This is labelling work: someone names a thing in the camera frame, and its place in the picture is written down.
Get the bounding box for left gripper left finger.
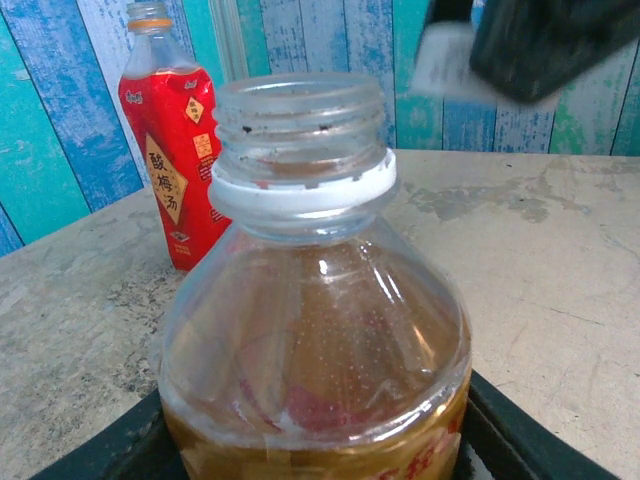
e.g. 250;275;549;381
29;387;186;480

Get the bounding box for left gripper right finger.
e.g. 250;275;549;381
464;369;621;480

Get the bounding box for white bottle cap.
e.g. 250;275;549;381
412;22;501;104

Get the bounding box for amber drink bottle gold label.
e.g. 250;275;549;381
157;72;474;480

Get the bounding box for red label drink bottle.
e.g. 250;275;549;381
118;2;234;272

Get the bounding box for aluminium corner post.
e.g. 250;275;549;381
207;0;249;89

